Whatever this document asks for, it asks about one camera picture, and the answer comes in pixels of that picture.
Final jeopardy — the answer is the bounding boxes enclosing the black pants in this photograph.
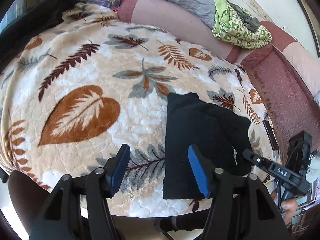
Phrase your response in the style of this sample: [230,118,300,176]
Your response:
[163,93,252,200]

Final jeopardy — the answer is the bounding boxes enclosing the pink maroon bed sheet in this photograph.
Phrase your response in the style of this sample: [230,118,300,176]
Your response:
[118,0,319,161]

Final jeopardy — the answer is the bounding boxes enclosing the leaf pattern plush blanket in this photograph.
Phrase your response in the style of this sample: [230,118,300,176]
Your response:
[1,3,280,218]

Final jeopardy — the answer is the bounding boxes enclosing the dark grey cloth on blanket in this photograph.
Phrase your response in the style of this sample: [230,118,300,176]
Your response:
[230,3,260,33]

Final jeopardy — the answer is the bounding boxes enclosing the green white folded blanket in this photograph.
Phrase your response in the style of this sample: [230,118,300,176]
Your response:
[212,0,272,49]

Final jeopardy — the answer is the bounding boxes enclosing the black garment at bed edge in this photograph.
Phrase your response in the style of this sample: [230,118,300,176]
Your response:
[1,0,79,70]

